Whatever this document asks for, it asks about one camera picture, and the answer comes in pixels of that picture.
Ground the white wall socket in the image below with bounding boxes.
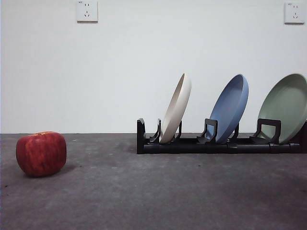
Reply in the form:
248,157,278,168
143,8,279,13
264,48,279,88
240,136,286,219
284,2,302,24
76,0,99,23

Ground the red apple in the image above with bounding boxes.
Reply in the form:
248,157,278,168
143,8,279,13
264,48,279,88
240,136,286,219
15,130,67,178

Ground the black plate rack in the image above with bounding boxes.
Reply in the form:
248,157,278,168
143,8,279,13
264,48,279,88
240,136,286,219
136,118,301,155

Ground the pale yellow plate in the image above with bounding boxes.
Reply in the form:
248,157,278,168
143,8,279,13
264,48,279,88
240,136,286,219
159,73,192,144

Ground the blue plate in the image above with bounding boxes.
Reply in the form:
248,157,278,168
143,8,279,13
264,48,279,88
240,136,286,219
209,73,249,144

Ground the green plate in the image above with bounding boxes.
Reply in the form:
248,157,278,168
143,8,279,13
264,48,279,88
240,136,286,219
258,73,307,144

